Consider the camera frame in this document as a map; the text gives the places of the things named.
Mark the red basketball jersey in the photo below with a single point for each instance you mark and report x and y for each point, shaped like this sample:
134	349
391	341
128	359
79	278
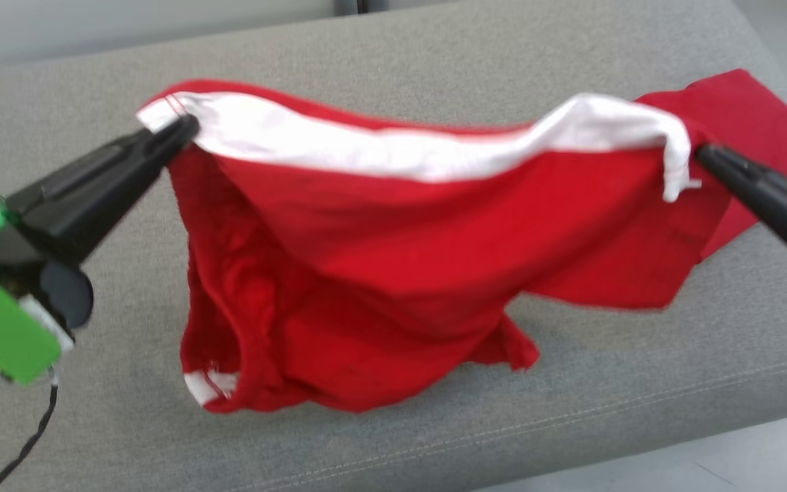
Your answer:
742	109

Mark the red shorts white stripe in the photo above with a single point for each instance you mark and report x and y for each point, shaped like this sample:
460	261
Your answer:
400	273

